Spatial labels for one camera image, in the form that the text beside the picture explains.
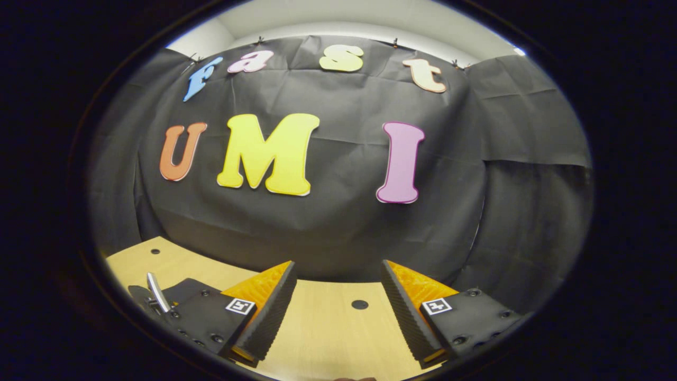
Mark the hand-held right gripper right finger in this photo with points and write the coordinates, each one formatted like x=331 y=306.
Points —
x=404 y=317

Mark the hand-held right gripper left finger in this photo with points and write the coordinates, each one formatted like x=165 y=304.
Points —
x=270 y=317

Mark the black backdrop cloth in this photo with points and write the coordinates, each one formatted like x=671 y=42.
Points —
x=338 y=233

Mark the ceiling light panel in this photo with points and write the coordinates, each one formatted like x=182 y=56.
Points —
x=519 y=51

